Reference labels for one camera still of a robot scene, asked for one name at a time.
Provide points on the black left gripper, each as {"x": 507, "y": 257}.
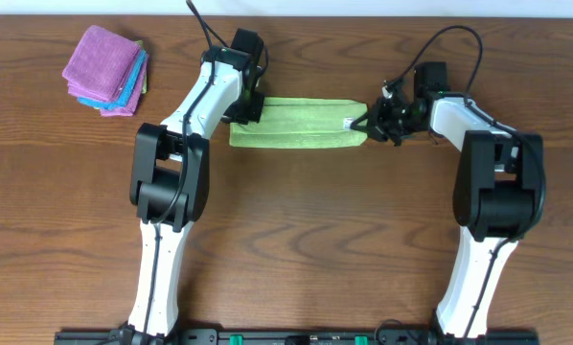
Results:
{"x": 253, "y": 116}

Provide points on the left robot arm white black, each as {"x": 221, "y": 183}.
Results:
{"x": 170, "y": 177}

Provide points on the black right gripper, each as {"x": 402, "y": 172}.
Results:
{"x": 377, "y": 123}

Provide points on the purple folded cloth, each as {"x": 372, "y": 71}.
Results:
{"x": 100, "y": 65}
{"x": 140, "y": 88}

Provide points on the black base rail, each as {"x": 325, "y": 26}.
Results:
{"x": 267, "y": 337}

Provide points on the purple folded cloth top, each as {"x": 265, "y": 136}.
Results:
{"x": 100, "y": 65}

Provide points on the purple folded cloth bottom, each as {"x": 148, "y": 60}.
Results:
{"x": 140, "y": 88}

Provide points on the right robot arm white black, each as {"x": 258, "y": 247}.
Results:
{"x": 497, "y": 198}

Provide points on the green microfiber cloth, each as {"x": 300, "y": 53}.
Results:
{"x": 301, "y": 123}

